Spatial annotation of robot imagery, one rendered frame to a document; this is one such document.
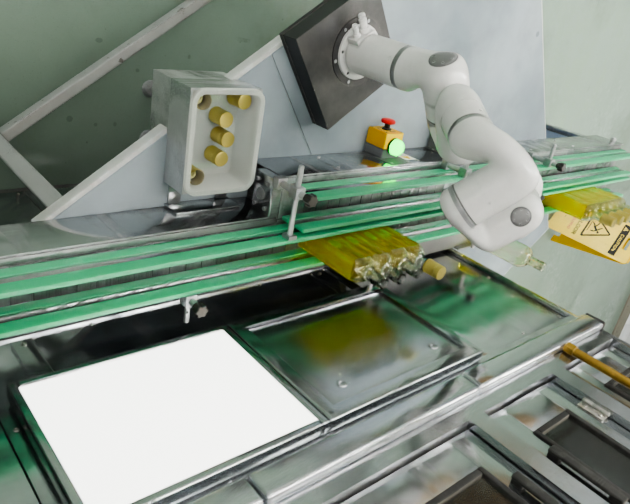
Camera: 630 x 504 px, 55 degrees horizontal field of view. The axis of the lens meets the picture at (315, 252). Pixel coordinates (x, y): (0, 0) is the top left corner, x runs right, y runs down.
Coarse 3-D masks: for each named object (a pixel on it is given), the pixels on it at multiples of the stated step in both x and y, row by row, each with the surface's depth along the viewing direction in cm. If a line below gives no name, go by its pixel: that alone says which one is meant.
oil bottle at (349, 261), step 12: (312, 240) 142; (324, 240) 139; (336, 240) 140; (312, 252) 143; (324, 252) 139; (336, 252) 136; (348, 252) 135; (360, 252) 136; (336, 264) 137; (348, 264) 134; (360, 264) 132; (372, 264) 134; (348, 276) 135; (360, 276) 133
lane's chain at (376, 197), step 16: (368, 176) 153; (544, 176) 215; (288, 192) 137; (384, 192) 160; (400, 192) 164; (416, 192) 169; (432, 192) 174; (288, 208) 139; (304, 208) 143; (320, 208) 146
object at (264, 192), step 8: (264, 168) 137; (256, 176) 136; (264, 176) 134; (272, 176) 133; (256, 184) 137; (264, 184) 135; (272, 184) 133; (256, 192) 136; (264, 192) 135; (272, 192) 133; (280, 192) 135; (256, 200) 138; (264, 200) 136; (272, 200) 134; (256, 208) 138; (264, 208) 135; (272, 208) 135; (272, 216) 136
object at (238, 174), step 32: (192, 96) 116; (224, 96) 128; (256, 96) 126; (192, 128) 118; (224, 128) 132; (256, 128) 129; (192, 160) 130; (256, 160) 132; (192, 192) 125; (224, 192) 130
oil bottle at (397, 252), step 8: (360, 232) 147; (368, 232) 147; (376, 232) 148; (368, 240) 144; (376, 240) 144; (384, 240) 144; (392, 240) 145; (384, 248) 141; (392, 248) 141; (400, 248) 142; (392, 256) 140; (400, 256) 140; (408, 256) 142; (392, 264) 140
